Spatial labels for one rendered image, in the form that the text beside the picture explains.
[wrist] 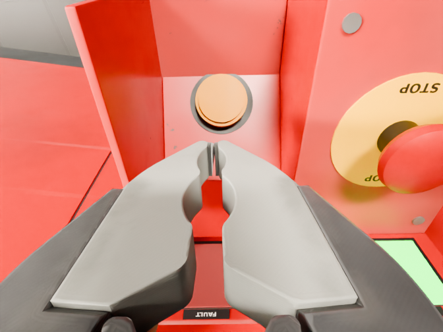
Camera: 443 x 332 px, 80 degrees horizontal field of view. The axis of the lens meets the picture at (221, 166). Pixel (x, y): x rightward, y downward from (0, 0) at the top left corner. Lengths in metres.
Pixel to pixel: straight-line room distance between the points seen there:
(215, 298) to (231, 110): 0.12
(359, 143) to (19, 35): 1.06
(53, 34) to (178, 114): 0.88
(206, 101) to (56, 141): 0.42
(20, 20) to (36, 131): 0.54
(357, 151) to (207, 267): 0.12
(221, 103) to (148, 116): 0.05
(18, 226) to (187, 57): 0.31
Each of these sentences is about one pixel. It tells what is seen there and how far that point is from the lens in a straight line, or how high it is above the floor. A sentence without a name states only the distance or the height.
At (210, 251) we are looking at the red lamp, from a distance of 0.20.
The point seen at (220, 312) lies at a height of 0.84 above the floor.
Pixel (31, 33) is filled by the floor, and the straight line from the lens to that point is 1.10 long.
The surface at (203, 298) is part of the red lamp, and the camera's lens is 0.18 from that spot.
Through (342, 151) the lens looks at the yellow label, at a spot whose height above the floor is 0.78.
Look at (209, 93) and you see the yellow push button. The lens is 0.20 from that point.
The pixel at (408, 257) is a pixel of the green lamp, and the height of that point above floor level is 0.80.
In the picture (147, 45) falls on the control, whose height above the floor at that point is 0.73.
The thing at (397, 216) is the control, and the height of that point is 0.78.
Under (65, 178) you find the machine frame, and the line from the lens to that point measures 0.48.
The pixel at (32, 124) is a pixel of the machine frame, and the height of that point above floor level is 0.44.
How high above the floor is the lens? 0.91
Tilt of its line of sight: 53 degrees down
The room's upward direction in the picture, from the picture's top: 180 degrees clockwise
